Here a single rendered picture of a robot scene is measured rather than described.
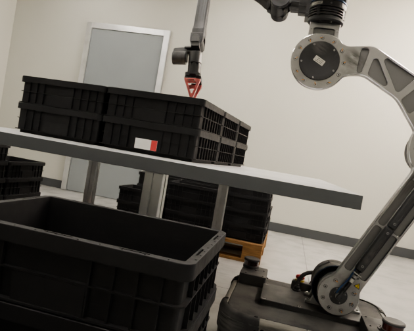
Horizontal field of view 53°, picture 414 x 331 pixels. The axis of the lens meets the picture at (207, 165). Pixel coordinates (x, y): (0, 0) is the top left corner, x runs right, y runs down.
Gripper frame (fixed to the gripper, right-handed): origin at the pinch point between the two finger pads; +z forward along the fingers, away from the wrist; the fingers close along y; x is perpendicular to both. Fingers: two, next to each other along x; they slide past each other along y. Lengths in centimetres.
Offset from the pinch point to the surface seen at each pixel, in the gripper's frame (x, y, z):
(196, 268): 15, 114, 57
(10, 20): -277, -325, -182
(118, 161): -15, 49, 36
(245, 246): 33, -142, 69
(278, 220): 77, -311, 47
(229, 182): 18, 54, 40
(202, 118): 6.9, 23.3, 14.6
